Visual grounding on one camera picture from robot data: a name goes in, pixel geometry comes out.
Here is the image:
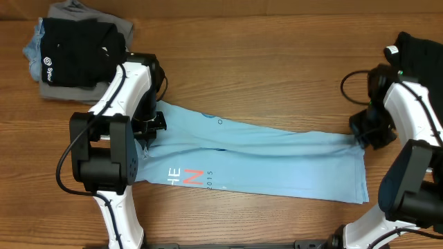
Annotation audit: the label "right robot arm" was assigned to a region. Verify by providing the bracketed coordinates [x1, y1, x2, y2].
[322, 71, 442, 248]

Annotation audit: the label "folded grey garment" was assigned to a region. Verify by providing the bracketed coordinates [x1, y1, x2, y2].
[39, 0, 134, 105]

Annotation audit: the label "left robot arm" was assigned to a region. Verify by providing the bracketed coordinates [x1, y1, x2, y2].
[69, 53, 167, 248]

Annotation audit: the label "black unfolded shirt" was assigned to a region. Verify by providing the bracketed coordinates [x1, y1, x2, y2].
[383, 32, 442, 122]

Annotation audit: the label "light blue printed t-shirt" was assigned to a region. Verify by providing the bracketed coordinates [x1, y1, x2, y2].
[136, 102, 369, 204]

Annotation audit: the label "folded blue denim garment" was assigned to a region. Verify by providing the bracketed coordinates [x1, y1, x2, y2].
[22, 17, 45, 82]

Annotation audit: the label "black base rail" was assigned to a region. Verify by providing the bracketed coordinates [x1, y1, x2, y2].
[143, 239, 326, 249]

